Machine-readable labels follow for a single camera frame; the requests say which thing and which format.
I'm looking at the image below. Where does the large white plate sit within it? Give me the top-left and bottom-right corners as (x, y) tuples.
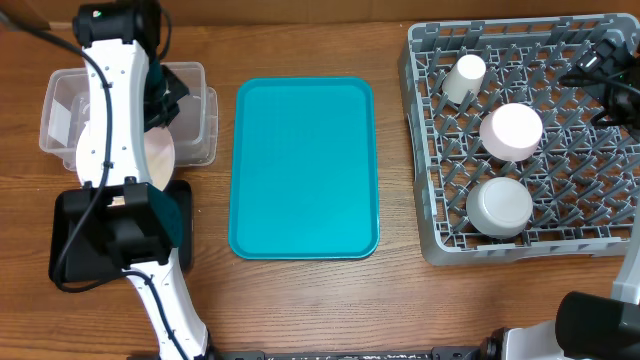
(76, 122), (175, 190)

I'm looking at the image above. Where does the grey dishwasher rack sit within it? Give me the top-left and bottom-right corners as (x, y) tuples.
(398, 13), (639, 265)

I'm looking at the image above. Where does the white paper cup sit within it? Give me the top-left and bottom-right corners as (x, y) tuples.
(442, 54), (487, 104)

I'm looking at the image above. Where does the grey bowl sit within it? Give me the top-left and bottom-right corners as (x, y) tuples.
(466, 177), (533, 239)

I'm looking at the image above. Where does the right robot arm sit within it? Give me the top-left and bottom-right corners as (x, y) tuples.
(469, 39), (639, 359)

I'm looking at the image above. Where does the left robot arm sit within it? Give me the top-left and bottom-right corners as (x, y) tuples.
(51, 1), (214, 359)

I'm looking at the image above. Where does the clear plastic waste bin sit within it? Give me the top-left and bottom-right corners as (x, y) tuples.
(39, 62), (218, 171)

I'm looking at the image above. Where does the teal serving tray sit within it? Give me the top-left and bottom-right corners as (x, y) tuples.
(228, 77), (380, 260)

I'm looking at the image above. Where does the black plastic tray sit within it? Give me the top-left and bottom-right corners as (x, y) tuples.
(49, 180), (193, 283)

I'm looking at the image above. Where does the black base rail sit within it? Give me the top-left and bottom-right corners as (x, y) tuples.
(214, 346), (481, 360)

